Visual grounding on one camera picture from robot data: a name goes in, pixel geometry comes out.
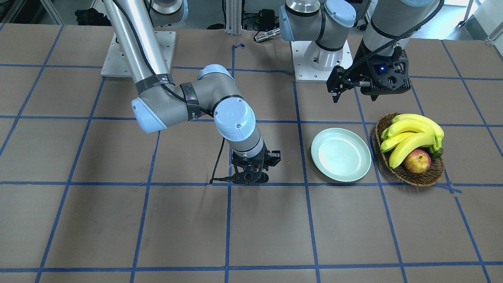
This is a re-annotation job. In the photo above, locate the woven wicker basket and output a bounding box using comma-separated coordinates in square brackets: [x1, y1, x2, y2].
[371, 112, 445, 187]

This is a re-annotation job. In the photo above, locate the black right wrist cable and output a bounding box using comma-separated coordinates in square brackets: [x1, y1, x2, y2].
[209, 136, 236, 184]

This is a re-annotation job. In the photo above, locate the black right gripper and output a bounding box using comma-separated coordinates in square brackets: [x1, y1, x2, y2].
[231, 150, 281, 184]

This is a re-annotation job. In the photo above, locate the aluminium frame post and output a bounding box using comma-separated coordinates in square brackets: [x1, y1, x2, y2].
[224, 0, 243, 36]

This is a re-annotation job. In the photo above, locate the red yellow apple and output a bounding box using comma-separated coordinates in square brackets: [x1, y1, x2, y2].
[402, 149, 431, 174]

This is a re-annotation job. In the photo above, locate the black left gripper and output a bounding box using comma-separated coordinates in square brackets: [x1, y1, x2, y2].
[326, 46, 411, 103]

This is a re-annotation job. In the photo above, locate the yellow banana bunch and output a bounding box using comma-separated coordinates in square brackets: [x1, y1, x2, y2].
[377, 114, 445, 169]

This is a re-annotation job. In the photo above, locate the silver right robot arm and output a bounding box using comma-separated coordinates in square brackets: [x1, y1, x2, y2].
[104, 0, 281, 184]

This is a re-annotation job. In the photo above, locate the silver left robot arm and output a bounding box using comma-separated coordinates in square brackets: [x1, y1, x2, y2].
[279, 0, 444, 103]

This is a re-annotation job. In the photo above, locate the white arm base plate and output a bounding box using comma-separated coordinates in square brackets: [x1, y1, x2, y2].
[101, 31, 176, 79]
[290, 41, 352, 83]

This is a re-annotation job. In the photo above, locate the pale green plate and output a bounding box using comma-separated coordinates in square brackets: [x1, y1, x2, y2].
[310, 128, 372, 182]

